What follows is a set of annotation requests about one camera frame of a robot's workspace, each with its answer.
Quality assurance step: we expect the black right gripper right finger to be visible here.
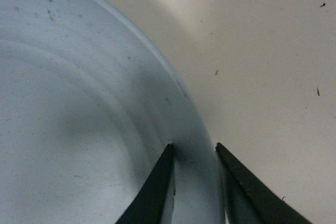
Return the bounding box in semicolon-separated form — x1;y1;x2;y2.
216;143;310;223

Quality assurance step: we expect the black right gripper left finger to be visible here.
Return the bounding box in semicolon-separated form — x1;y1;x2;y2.
117;144;175;223

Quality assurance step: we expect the light blue plate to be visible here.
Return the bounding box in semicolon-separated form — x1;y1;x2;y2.
1;0;225;223

